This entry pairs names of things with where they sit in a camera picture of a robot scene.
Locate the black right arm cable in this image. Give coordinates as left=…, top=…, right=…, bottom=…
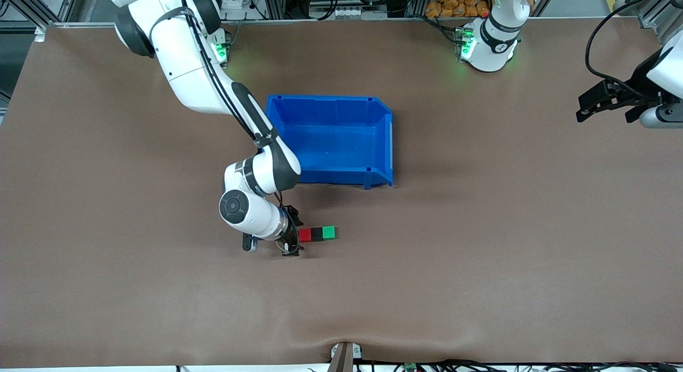
left=179, top=0, right=299, bottom=255

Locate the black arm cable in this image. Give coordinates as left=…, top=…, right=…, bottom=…
left=585, top=0, right=683, bottom=91
left=179, top=0, right=299, bottom=255

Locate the black cable bundle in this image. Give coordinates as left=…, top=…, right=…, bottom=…
left=358, top=359, right=683, bottom=372

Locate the brown table mat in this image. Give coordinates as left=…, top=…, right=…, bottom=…
left=0, top=17, right=683, bottom=368

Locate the metal table clamp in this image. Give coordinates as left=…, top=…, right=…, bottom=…
left=330, top=342, right=363, bottom=372

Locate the blue plastic storage bin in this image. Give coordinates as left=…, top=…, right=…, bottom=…
left=266, top=94, right=394, bottom=189

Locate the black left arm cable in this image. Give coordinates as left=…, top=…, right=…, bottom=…
left=585, top=0, right=683, bottom=91

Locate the aluminium frame rail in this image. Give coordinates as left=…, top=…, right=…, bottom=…
left=614, top=0, right=683, bottom=47

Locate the white power strip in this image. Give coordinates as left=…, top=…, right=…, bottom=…
left=220, top=0, right=251, bottom=21

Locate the orange packaged goods pile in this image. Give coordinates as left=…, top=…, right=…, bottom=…
left=425, top=0, right=494, bottom=18

